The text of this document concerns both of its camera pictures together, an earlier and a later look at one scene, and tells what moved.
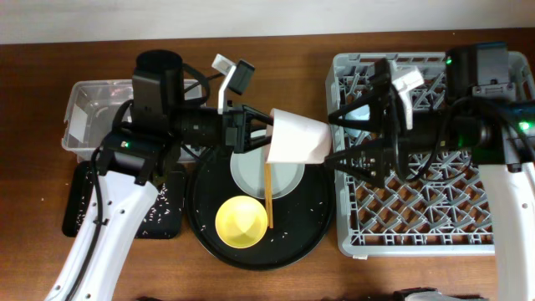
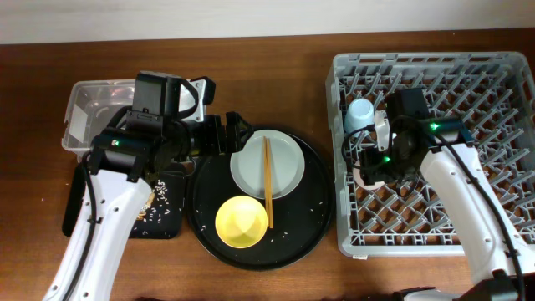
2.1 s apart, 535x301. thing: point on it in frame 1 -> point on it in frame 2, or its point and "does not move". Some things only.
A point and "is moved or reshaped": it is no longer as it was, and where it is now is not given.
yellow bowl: [241, 221] does not move
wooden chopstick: [271, 194] does not move
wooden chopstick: [267, 192] does not move
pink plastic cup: [298, 140] is moved or reshaped
